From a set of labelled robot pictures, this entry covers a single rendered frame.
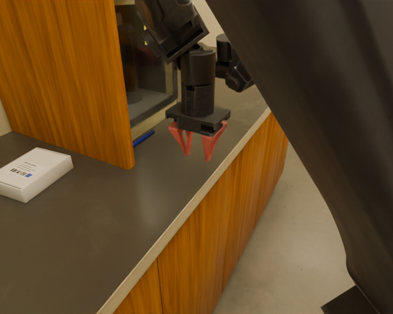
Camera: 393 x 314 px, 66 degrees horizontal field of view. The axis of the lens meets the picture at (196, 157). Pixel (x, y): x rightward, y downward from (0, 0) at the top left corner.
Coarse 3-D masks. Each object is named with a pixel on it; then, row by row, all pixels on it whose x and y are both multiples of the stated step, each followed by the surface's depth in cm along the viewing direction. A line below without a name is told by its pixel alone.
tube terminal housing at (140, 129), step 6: (174, 102) 111; (156, 114) 102; (162, 114) 106; (150, 120) 100; (156, 120) 103; (138, 126) 95; (144, 126) 98; (150, 126) 101; (132, 132) 93; (138, 132) 96; (144, 132) 99; (132, 138) 94
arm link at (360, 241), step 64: (256, 0) 6; (320, 0) 6; (384, 0) 6; (256, 64) 8; (320, 64) 6; (384, 64) 6; (320, 128) 7; (384, 128) 7; (320, 192) 13; (384, 192) 8; (384, 256) 10
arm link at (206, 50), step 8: (192, 48) 47; (200, 48) 46; (208, 48) 47; (184, 56) 46; (192, 56) 46; (200, 56) 46; (208, 56) 46; (184, 64) 47; (192, 64) 46; (200, 64) 46; (208, 64) 47; (184, 72) 48; (192, 72) 47; (200, 72) 47; (208, 72) 47; (184, 80) 49; (192, 80) 48; (200, 80) 48; (208, 80) 48; (192, 88) 50
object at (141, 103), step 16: (128, 0) 76; (128, 16) 77; (128, 32) 79; (128, 48) 80; (144, 48) 86; (128, 64) 82; (144, 64) 88; (160, 64) 95; (128, 80) 84; (144, 80) 90; (160, 80) 97; (176, 80) 106; (128, 96) 85; (144, 96) 92; (160, 96) 100; (176, 96) 109; (144, 112) 94
